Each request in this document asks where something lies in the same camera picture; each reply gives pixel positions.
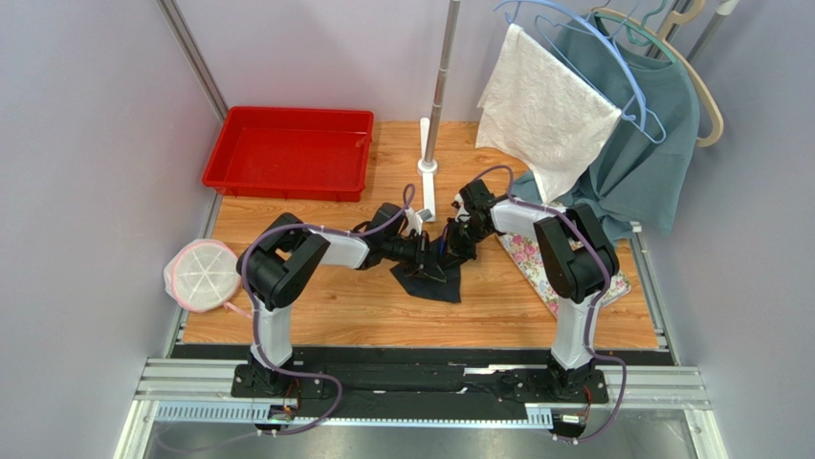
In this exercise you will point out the floral tray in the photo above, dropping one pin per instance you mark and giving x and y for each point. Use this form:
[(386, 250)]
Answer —
[(525, 253)]

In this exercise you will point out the teal shirt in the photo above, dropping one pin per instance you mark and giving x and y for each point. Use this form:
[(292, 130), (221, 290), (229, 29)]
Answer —
[(639, 174)]

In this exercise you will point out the teal hanger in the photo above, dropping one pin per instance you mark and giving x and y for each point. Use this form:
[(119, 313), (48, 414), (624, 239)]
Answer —
[(637, 36)]

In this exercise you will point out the black paper napkin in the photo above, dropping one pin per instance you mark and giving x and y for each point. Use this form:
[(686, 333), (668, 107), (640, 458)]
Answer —
[(448, 291)]

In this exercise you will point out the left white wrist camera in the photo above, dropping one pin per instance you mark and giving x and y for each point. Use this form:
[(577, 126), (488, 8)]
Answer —
[(416, 219)]

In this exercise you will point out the white mesh laundry bag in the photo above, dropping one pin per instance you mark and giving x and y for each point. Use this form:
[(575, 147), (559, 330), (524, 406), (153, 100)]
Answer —
[(202, 277)]

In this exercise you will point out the red plastic bin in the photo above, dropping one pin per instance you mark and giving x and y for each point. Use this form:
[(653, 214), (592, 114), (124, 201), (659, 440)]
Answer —
[(291, 153)]

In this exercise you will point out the beige wooden hanger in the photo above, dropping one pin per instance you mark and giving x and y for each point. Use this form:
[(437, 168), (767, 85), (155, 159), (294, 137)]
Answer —
[(703, 94)]

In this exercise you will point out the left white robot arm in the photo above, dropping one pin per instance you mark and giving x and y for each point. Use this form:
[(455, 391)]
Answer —
[(278, 265)]

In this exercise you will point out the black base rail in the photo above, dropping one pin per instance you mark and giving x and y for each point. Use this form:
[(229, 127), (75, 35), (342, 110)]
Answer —
[(415, 384)]

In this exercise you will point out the white stand with metal pole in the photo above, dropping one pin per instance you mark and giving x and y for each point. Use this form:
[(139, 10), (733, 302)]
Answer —
[(427, 166)]

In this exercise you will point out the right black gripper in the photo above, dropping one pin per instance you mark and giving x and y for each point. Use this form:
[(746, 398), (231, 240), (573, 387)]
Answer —
[(456, 240)]

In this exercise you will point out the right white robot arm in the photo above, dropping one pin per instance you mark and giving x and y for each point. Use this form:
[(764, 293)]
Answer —
[(577, 258)]

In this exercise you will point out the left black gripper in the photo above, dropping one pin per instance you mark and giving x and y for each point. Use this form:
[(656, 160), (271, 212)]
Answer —
[(423, 263)]

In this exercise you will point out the white towel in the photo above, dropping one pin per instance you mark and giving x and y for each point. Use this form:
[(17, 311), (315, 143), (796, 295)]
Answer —
[(535, 109)]

